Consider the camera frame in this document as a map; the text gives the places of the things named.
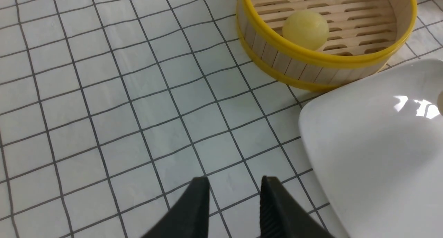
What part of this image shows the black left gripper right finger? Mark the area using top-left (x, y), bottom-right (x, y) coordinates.
top-left (260, 176), bottom-right (333, 238)

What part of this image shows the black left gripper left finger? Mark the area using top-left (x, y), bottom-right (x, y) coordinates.
top-left (143, 177), bottom-right (210, 238)

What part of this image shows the yellow steamed bun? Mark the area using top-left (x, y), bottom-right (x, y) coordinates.
top-left (282, 10), bottom-right (329, 51)

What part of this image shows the white square plate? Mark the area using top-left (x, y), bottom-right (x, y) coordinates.
top-left (299, 59), bottom-right (443, 238)

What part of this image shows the white checkered tablecloth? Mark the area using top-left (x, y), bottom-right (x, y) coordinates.
top-left (0, 0), bottom-right (443, 238)

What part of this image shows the yellow-rimmed bamboo steamer basket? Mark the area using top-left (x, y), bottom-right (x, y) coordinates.
top-left (236, 0), bottom-right (417, 91)

